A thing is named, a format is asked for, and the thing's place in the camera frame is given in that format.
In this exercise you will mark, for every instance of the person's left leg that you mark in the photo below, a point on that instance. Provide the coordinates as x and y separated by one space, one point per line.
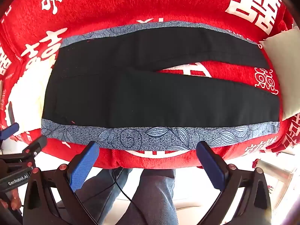
98 192

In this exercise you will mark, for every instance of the cream cloth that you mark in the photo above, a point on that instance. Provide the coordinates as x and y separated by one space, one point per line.
25 98

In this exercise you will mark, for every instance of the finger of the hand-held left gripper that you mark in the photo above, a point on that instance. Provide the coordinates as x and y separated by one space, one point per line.
10 130
36 145

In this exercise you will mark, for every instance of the white pillow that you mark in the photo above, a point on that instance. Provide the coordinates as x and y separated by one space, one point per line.
283 75

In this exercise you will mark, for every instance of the red printed blanket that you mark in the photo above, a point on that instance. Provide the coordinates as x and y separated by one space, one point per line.
164 4

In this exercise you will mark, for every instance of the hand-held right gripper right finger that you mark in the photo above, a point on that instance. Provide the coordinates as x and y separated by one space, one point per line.
211 166

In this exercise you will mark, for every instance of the person's left hand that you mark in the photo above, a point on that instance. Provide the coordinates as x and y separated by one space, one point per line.
15 200

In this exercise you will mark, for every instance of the black pants with blue stripes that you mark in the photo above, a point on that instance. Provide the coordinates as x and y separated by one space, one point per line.
140 98

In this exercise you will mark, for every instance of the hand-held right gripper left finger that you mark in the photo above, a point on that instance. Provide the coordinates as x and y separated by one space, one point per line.
82 166

